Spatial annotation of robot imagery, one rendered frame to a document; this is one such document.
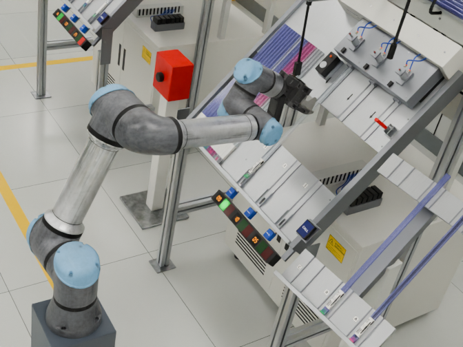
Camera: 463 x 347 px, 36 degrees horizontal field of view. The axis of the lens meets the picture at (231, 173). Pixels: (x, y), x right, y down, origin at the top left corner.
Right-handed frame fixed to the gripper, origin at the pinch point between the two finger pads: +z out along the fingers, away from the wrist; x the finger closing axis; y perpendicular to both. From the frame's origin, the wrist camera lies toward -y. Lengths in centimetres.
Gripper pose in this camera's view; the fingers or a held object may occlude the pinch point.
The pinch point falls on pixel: (307, 111)
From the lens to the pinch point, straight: 227.9
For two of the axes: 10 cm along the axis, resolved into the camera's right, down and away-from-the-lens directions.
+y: 5.6, -7.9, -2.4
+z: 6.4, 2.3, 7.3
